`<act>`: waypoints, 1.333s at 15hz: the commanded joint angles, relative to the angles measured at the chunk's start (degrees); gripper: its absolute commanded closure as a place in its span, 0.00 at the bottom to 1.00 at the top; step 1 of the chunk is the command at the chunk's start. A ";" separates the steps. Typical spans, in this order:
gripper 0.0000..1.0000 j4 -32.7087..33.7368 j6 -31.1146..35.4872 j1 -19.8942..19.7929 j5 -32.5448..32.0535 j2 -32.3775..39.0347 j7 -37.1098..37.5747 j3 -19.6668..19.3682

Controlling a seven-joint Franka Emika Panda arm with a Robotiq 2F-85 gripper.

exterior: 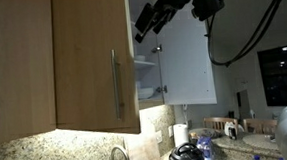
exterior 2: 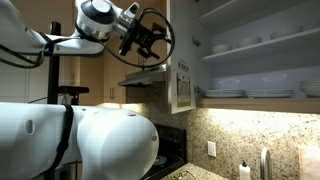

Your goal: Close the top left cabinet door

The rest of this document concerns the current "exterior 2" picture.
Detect white soap bottle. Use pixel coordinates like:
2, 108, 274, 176
238, 161, 251, 180

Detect wooden cutting board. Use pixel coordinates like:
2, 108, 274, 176
298, 146, 320, 180

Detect small white bowl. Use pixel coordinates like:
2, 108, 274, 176
211, 43, 233, 55

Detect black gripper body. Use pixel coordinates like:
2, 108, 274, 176
129, 23, 158, 51

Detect steel faucet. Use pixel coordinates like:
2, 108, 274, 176
259, 146, 273, 180

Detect medium white bowl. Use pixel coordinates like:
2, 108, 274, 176
237, 35, 263, 48

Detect white wall outlet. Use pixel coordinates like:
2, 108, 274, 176
207, 140, 217, 158

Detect short wood cabinet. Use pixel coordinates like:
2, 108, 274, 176
124, 0, 168, 76

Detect black stove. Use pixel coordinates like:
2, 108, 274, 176
143, 123, 188, 180

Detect cabinet door with paper label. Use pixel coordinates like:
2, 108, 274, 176
165, 0, 198, 115

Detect tall wood cabinet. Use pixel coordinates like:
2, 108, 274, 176
103, 49, 128, 104

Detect wood cabinet with white shelves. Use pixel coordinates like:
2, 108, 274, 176
193, 0, 320, 114

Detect paper label with green print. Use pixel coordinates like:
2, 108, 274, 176
175, 59, 193, 109

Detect white deep plate stack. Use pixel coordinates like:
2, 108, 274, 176
299, 78, 320, 98

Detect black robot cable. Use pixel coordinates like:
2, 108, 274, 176
0, 7, 176, 169

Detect steel range hood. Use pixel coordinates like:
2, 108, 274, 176
117, 63, 168, 88

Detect thin-framed eyeglasses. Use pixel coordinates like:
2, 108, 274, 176
173, 170, 198, 180

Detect large white bowl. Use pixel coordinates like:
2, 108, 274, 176
269, 24, 304, 40

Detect black camera stand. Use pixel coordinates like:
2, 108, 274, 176
47, 21, 90, 106

